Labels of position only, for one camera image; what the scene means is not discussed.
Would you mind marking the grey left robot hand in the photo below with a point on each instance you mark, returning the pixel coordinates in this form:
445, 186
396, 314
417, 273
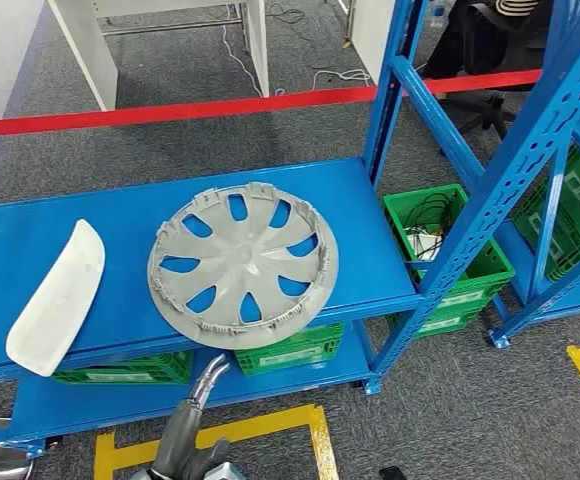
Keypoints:
180, 437

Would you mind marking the white curved plastic part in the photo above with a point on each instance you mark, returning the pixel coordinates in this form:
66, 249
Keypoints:
54, 305

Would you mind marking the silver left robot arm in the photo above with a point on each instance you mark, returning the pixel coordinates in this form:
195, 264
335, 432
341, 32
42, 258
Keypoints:
140, 474

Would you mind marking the blue metal shelf rack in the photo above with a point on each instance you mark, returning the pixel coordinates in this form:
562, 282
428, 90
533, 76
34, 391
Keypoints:
550, 218
120, 265

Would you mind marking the grey plastic hubcap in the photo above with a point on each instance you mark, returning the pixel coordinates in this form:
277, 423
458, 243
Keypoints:
242, 255

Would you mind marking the red barrier belt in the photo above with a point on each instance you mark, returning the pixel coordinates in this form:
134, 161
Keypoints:
170, 112

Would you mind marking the white device in crate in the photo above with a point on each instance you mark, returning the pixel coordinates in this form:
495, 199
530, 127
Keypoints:
427, 240

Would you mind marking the white desk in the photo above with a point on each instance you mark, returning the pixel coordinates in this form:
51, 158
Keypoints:
257, 46

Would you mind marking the white cabinet panel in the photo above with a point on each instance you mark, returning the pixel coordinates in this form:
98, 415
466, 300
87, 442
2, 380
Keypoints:
367, 33

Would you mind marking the black office chair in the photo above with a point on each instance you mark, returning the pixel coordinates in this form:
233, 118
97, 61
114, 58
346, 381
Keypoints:
490, 109

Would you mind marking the clear plastic bottle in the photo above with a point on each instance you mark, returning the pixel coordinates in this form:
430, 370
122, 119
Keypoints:
437, 14

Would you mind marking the person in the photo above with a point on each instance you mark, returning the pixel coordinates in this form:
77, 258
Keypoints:
470, 40

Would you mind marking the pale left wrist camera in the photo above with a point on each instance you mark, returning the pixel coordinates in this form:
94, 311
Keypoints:
227, 472

